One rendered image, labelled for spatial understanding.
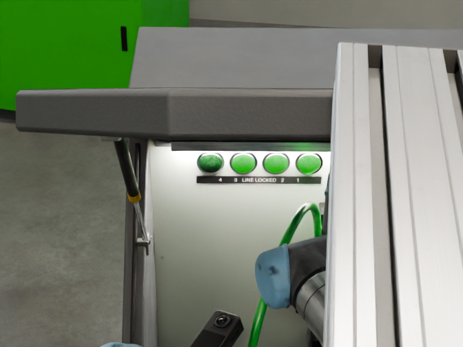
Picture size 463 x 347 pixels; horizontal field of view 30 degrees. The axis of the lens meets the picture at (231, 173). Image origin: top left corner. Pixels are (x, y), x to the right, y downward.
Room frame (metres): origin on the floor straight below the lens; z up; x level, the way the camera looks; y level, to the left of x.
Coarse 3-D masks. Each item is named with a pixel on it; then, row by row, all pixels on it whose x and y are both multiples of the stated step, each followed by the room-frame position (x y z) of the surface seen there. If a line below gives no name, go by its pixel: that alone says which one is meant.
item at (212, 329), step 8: (216, 312) 0.92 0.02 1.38; (224, 312) 0.92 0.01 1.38; (216, 320) 0.90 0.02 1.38; (224, 320) 0.90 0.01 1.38; (232, 320) 0.90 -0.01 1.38; (240, 320) 0.90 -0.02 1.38; (208, 328) 0.89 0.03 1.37; (216, 328) 0.89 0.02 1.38; (224, 328) 0.89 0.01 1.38; (232, 328) 0.88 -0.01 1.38; (240, 328) 0.90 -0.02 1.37; (200, 336) 0.88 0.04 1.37; (208, 336) 0.88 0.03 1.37; (216, 336) 0.88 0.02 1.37; (224, 336) 0.87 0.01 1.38; (232, 336) 0.88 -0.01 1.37; (192, 344) 0.87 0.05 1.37; (200, 344) 0.87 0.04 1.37; (208, 344) 0.86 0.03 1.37; (216, 344) 0.86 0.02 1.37; (224, 344) 0.86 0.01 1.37; (232, 344) 0.87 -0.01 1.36
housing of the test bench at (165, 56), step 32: (160, 32) 1.60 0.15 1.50; (192, 32) 1.60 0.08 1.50; (224, 32) 1.60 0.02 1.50; (256, 32) 1.61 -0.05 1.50; (288, 32) 1.61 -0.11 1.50; (320, 32) 1.61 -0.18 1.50; (352, 32) 1.61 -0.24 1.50; (384, 32) 1.62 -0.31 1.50; (416, 32) 1.62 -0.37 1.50; (448, 32) 1.62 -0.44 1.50; (160, 64) 1.46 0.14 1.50; (192, 64) 1.46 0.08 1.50; (224, 64) 1.47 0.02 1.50; (256, 64) 1.47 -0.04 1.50; (288, 64) 1.47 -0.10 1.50; (320, 64) 1.47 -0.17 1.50
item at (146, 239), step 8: (120, 144) 1.01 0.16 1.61; (120, 152) 1.02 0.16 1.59; (128, 152) 1.03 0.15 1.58; (120, 160) 1.04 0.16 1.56; (128, 160) 1.04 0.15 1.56; (128, 168) 1.04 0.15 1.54; (128, 176) 1.05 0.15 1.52; (128, 184) 1.06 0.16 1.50; (136, 184) 1.08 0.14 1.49; (128, 192) 1.08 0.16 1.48; (136, 192) 1.08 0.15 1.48; (136, 200) 1.09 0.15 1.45; (136, 208) 1.10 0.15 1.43; (144, 224) 1.14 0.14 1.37; (144, 232) 1.14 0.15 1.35; (144, 240) 1.16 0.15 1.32
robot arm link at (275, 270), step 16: (304, 240) 0.85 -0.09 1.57; (320, 240) 0.85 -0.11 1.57; (272, 256) 0.82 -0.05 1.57; (288, 256) 0.81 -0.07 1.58; (304, 256) 0.82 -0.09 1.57; (320, 256) 0.82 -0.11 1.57; (256, 272) 0.83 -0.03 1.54; (272, 272) 0.80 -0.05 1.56; (288, 272) 0.80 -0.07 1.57; (304, 272) 0.79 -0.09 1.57; (320, 272) 0.78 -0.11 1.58; (272, 288) 0.79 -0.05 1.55; (288, 288) 0.78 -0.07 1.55; (304, 288) 0.77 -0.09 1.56; (320, 288) 0.76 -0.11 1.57; (272, 304) 0.78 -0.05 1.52; (288, 304) 0.78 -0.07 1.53; (304, 304) 0.75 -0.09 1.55; (320, 304) 0.74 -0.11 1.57; (304, 320) 0.76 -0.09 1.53; (320, 320) 0.72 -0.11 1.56; (320, 336) 0.71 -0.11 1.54
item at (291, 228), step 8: (304, 208) 1.11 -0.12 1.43; (312, 208) 1.15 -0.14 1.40; (296, 216) 1.08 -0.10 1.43; (312, 216) 1.20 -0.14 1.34; (296, 224) 1.06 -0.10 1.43; (320, 224) 1.21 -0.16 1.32; (288, 232) 1.04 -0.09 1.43; (320, 232) 1.21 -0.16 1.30; (288, 240) 1.03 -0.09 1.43; (264, 304) 0.94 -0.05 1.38; (256, 312) 0.93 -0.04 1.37; (264, 312) 0.93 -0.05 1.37; (256, 320) 0.92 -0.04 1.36; (256, 328) 0.91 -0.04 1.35; (256, 336) 0.91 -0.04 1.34; (248, 344) 0.90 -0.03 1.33; (256, 344) 0.90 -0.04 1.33
